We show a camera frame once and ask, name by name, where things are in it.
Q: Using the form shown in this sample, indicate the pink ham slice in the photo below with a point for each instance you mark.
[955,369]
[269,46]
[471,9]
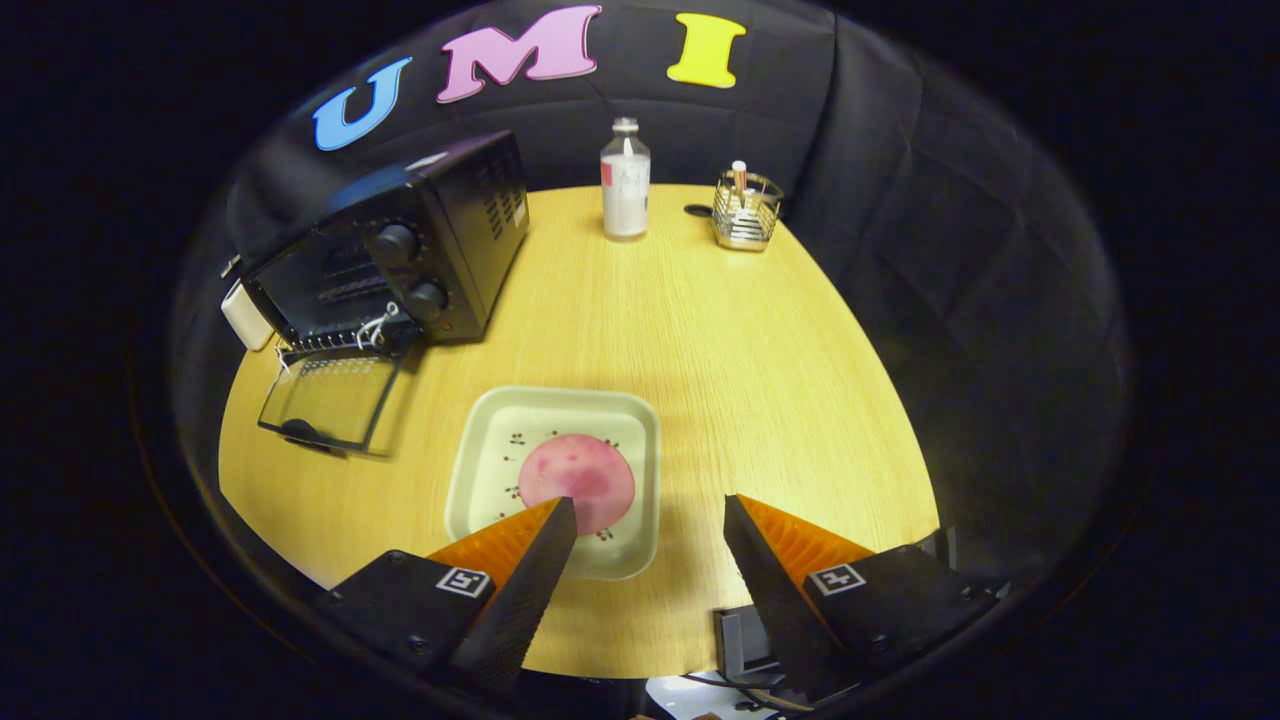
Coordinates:
[580,475]

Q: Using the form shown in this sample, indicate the cream square plate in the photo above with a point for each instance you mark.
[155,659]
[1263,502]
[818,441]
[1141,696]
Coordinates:
[480,470]

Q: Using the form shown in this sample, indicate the small tube with brown tip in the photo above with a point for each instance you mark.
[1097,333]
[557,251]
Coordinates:
[739,178]

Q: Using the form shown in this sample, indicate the dark grey box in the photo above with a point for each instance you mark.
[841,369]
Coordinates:
[738,640]

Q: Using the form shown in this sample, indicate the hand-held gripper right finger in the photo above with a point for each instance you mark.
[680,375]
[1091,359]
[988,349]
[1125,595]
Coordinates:
[775,590]

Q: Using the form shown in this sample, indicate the white pop-up toaster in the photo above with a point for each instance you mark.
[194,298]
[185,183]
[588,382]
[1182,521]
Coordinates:
[245,315]

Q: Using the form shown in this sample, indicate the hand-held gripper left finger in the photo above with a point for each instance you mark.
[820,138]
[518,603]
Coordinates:
[525,590]

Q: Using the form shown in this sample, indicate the black toaster oven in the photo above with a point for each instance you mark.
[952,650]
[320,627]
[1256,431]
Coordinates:
[455,230]

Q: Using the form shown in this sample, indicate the clear plastic bottle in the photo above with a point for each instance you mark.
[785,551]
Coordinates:
[625,190]

